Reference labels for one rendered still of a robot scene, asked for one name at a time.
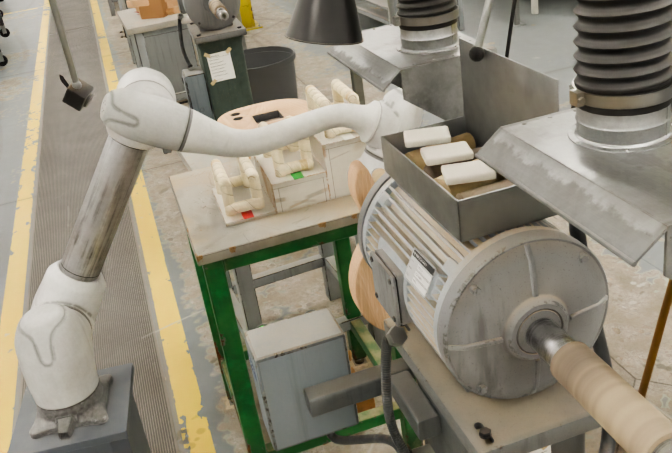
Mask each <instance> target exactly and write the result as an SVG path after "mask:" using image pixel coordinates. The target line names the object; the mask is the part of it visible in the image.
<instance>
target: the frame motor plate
mask: <svg viewBox="0 0 672 453"><path fill-rule="evenodd" d="M393 326H396V324H395V323H394V321H393V320H392V319H391V317H390V318H387V319H385V320H384V329H385V333H388V331H389V330H390V328H391V327H393ZM398 327H402V328H404V330H405V332H406V334H407V337H408V338H407V340H406V341H405V343H404V344H403V345H402V346H401V347H396V346H395V348H396V349H397V350H398V352H399V353H400V355H401V356H402V358H403V359H404V360H405V362H406V363H407V365H408V366H409V368H410V369H411V371H412V372H413V373H414V375H415V376H416V378H417V379H418V381H419V382H420V383H421V385H422V386H423V388H424V389H425V391H426V392H427V394H428V395H429V396H430V398H431V399H432V401H433V402H434V404H435V405H436V407H437V408H438V409H439V411H440V412H441V414H442V415H443V417H444V418H445V419H446V421H447V422H448V424H449V425H450V427H451V428H452V430H453V431H454V432H455V434H456V435H457V437H458V438H459V440H460V441H461V442H462V444H463V445H464V447H465V448H466V450H467V451H468V453H530V452H532V451H535V450H538V449H541V448H544V447H546V446H549V445H552V444H555V443H557V442H560V441H563V440H566V439H569V438H571V437H574V436H577V435H580V434H582V433H585V432H588V431H591V430H594V429H596V428H599V427H602V426H601V425H600V424H599V423H598V422H597V421H596V420H595V419H594V418H593V417H592V416H591V415H590V414H589V413H588V412H587V411H586V410H585V409H584V408H583V407H582V405H581V404H580V403H579V402H578V401H577V400H576V399H575V398H574V397H573V396H572V395H571V394H570V393H569V392H568V391H567V390H566V389H565V388H564V387H563V386H562V385H561V384H560V383H559V382H556V383H555V384H553V385H551V386H550V387H548V388H546V389H544V390H542V391H539V392H537V393H534V394H531V395H528V396H524V397H520V398H513V399H495V398H488V397H484V396H481V395H478V394H476V393H473V392H466V390H465V389H464V388H463V387H462V385H461V384H460V383H459V382H458V381H457V380H456V378H455V377H454V376H453V375H452V373H451V372H450V371H449V369H448V368H447V367H446V365H445V363H444V362H443V361H442V359H441V358H440V357H439V355H438V354H437V353H436V352H435V350H434V349H433V348H432V346H431V345H430V344H429V343H428V341H427V340H426V339H425V337H424V336H423V335H422V333H421V332H420V331H419V330H418V328H417V327H416V326H415V324H414V323H413V322H411V323H408V324H405V325H402V324H401V326H398Z"/></svg>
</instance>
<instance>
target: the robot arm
mask: <svg viewBox="0 0 672 453"><path fill-rule="evenodd" d="M422 116H423V109H421V108H419V107H417V106H415V105H413V104H411V103H409V102H407V101H405V100H403V93H402V89H401V88H395V89H392V90H391V91H389V92H388V93H387V94H386V95H385V96H384V98H383V100H380V101H376V100H375V101H372V102H371V103H370V104H367V105H358V104H347V103H345V104H333V105H328V106H324V107H321V108H318V109H315V110H311V111H308V112H305V113H302V114H299V115H296V116H293V117H290V118H287V119H284V120H281V121H278V122H275V123H272V124H269V125H266V126H263V127H259V128H255V129H247V130H240V129H234V128H230V127H228V126H225V125H223V124H221V123H219V122H217V121H215V120H213V119H211V118H209V117H207V116H205V115H203V114H201V113H199V112H197V111H195V110H193V109H191V108H188V107H186V106H183V105H181V104H179V103H177V102H176V95H175V91H174V88H173V86H172V84H171V82H170V81H169V79H168V78H167V77H166V76H165V75H164V74H162V73H161V72H158V71H156V70H153V69H150V68H146V67H142V68H136V69H133V70H131V71H129V72H127V73H126V74H125V75H124V76H123V77H122V78H121V79H120V81H119V83H118V85H117V88H116V89H114V90H111V91H110V92H109V93H107V94H106V95H105V97H104V99H103V102H102V105H101V111H100V118H101V120H102V121H103V123H104V125H106V128H107V132H108V134H109V135H108V138H107V140H106V143H105V146H104V148H103V151H102V154H101V156H100V159H99V162H98V164H97V167H96V170H95V172H94V175H93V178H92V180H91V183H90V186H89V189H88V191H87V194H86V197H85V199H84V202H83V205H82V207H81V210H80V213H79V215H78V218H77V221H76V223H75V226H74V229H73V231H72V234H71V237H70V239H69V242H68V245H67V247H66V250H65V253H64V255H63V258H62V259H61V260H59V261H57V262H55V263H53V264H51V265H50V266H49V267H48V269H47V271H46V273H45V275H44V277H43V279H42V282H41V284H40V286H39V288H38V290H37V292H36V295H35V297H34V300H33V303H32V306H31V310H29V311H28V312H27V313H25V314H24V315H23V316H22V318H21V319H20V321H19V323H18V325H17V328H16V332H15V341H14V345H15V351H16V355H17V359H18V362H19V365H20V368H21V371H22V374H23V376H24V379H25V381H26V384H27V386H28V388H29V390H30V392H31V394H32V396H33V398H34V400H35V403H36V407H37V413H36V417H35V421H34V424H33V426H32V428H31V429H30V431H29V434H30V437H31V438H32V439H38V438H41V437H43V436H46V435H49V434H53V433H57V432H58V435H59V438H60V439H61V440H68V439H69V438H70V437H71V435H72V433H73V431H74V429H75V428H80V427H84V426H88V425H101V424H104V423H105V422H107V420H108V415H107V404H108V397H109V389H110V386H111V384H112V382H113V378H112V375H110V374H104V375H101V376H98V374H97V369H96V364H95V361H94V349H93V341H92V333H93V329H94V325H95V320H96V318H97V316H98V312H99V309H100V305H101V302H102V299H103V295H104V292H105V289H106V282H105V279H104V277H103V275H102V273H101V270H102V268H103V265H104V262H105V260H106V257H107V255H108V252H109V250H110V247H111V245H112V242H113V239H114V237H115V234H116V232H117V229H118V227H119V224H120V222H121V219H122V217H123V214H124V211H125V209H126V206H127V204H128V201H129V199H130V196H131V194H132V191H133V188H134V186H135V183H136V181H137V178H138V176H139V173H140V171H141V168H142V165H143V163H144V160H145V158H146V155H147V153H148V150H150V149H152V148H153V147H156V148H160V149H168V150H174V151H179V152H186V153H199V154H207V155H215V156H223V157H251V156H256V155H261V154H264V153H268V152H271V151H273V150H276V149H279V148H281V147H284V146H287V145H289V144H292V143H295V142H297V141H300V140H302V139H305V138H308V137H310V136H313V135H315V134H318V133H321V132H323V131H326V130H329V129H333V128H338V127H345V128H350V129H352V130H354V131H356V132H357V133H358V134H359V136H360V140H361V141H362V142H364V143H366V144H367V145H366V148H365V150H364V152H363V154H362V156H361V157H360V158H359V159H357V160H359V161H361V162H362V164H363V165H364V166H365V167H366V168H367V169H368V170H369V172H370V174H371V173H372V171H373V170H374V169H375V168H382V169H384V161H383V153H382V145H381V136H385V135H389V134H393V133H397V132H401V131H405V130H409V129H413V128H417V127H420V126H421V122H422ZM384 170H385V169H384Z"/></svg>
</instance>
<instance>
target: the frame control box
mask: <svg viewBox="0 0 672 453"><path fill-rule="evenodd" d="M244 338H245V343H246V347H247V352H248V356H249V361H250V365H251V369H252V373H253V378H254V382H255V387H256V391H257V395H258V400H259V404H260V409H261V413H262V417H263V421H264V424H265V426H266V429H267V432H268V435H269V437H270V440H271V443H272V446H273V448H274V450H275V451H280V450H283V449H286V448H289V447H292V446H295V445H298V444H301V443H304V442H307V441H310V440H313V439H316V438H319V437H322V436H325V435H327V437H328V438H329V439H330V441H331V442H333V443H335V444H339V445H357V444H373V443H380V444H387V445H389V446H391V447H393V448H394V449H395V451H396V452H397V453H399V452H398V450H397V448H396V446H395V444H394V442H393V441H392V439H391V436H390V435H386V434H367V435H356V436H340V435H337V434H335V432H337V431H340V430H343V429H346V428H349V427H352V426H355V425H357V424H359V418H358V411H357V405H356V404H353V405H350V406H347V407H344V408H341V409H337V410H334V411H331V412H328V413H325V414H322V415H319V416H316V417H312V416H311V414H310V412H309V410H308V408H307V405H306V400H305V395H304V388H307V387H310V386H314V385H317V384H320V383H323V382H326V381H329V380H332V379H336V378H339V377H342V376H345V375H348V374H351V368H350V362H349V355H348V349H347V343H346V337H345V333H344V332H343V330H342V329H341V327H340V325H339V324H338V322H337V320H336V319H335V317H334V315H333V314H332V312H331V310H330V309H329V308H324V309H320V310H317V311H314V312H310V313H307V314H303V315H300V316H297V317H293V318H290V319H286V320H283V321H280V322H276V323H273V324H270V325H266V326H263V327H259V328H256V329H253V330H249V331H246V332H245V333H244Z"/></svg>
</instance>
